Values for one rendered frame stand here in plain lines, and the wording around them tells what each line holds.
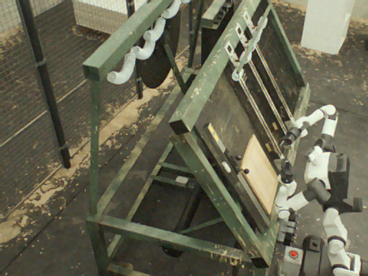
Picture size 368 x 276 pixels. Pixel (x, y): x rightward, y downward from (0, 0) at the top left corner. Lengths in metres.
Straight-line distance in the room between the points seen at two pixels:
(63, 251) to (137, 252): 0.65
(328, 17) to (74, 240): 4.60
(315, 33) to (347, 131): 1.98
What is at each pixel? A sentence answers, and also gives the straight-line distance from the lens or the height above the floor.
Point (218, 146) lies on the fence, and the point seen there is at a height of 1.58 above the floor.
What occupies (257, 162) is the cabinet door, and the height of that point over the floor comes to 1.17.
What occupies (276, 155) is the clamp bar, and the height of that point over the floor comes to 1.05.
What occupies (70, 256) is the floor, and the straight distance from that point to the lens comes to 4.43.
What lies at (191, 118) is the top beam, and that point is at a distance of 2.56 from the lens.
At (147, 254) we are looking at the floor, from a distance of 4.30.
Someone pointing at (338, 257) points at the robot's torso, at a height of 0.42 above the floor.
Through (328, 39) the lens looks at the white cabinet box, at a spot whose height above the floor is 0.22.
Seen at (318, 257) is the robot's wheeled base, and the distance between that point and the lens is 4.14.
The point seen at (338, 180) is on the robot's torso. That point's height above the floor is 1.32.
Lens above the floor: 3.54
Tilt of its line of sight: 39 degrees down
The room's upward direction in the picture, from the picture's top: 4 degrees clockwise
